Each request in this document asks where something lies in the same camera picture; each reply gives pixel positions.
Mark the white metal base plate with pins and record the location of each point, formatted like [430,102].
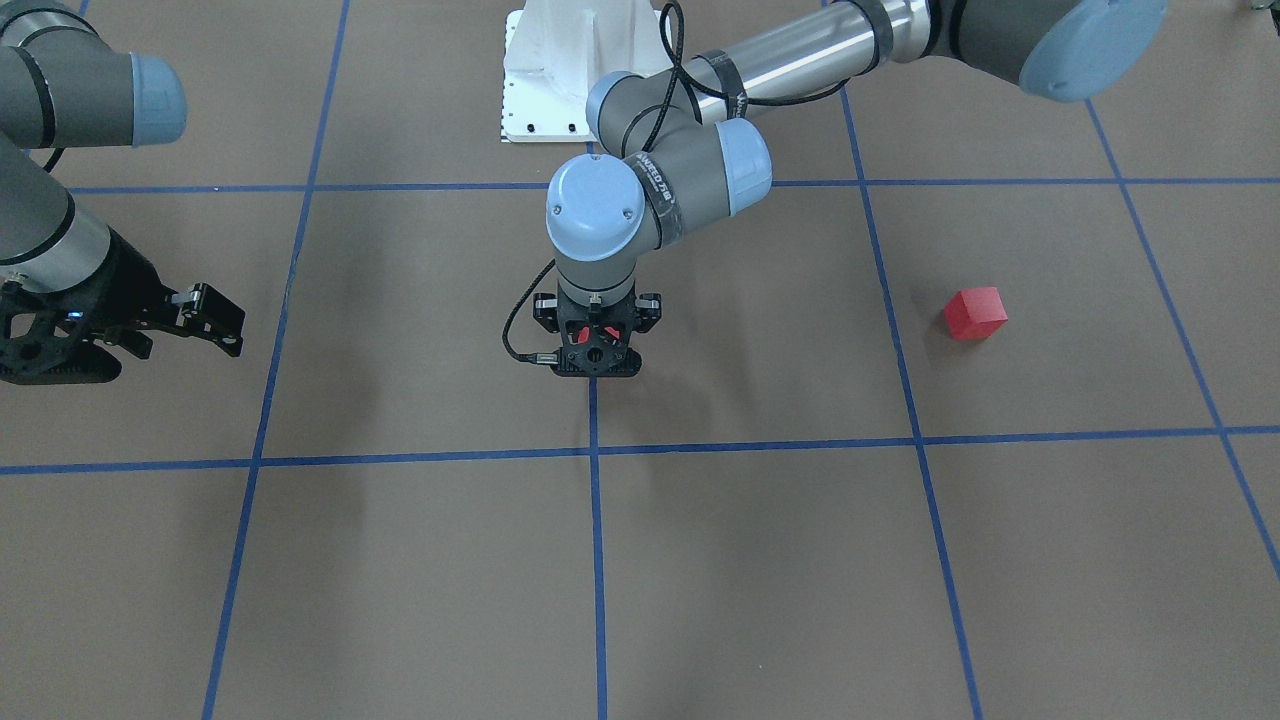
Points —
[555,52]

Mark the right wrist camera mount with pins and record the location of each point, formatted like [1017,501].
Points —
[48,338]

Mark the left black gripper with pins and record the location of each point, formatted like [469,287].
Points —
[546,310]

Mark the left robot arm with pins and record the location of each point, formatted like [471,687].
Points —
[679,150]

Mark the red block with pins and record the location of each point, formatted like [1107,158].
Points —
[975,313]
[606,333]

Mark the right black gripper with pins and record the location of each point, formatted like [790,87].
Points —
[128,283]

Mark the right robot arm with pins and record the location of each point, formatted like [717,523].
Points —
[65,87]

